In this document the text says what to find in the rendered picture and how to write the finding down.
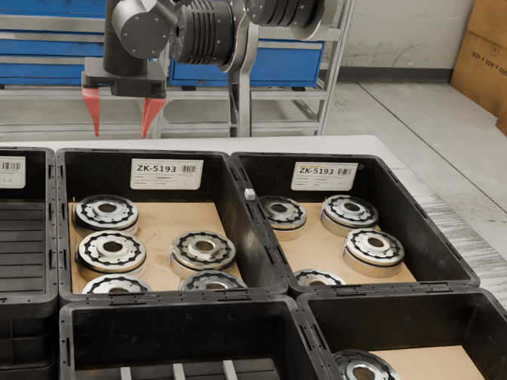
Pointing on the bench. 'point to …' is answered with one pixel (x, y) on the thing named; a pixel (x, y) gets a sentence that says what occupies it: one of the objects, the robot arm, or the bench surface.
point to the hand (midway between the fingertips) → (120, 130)
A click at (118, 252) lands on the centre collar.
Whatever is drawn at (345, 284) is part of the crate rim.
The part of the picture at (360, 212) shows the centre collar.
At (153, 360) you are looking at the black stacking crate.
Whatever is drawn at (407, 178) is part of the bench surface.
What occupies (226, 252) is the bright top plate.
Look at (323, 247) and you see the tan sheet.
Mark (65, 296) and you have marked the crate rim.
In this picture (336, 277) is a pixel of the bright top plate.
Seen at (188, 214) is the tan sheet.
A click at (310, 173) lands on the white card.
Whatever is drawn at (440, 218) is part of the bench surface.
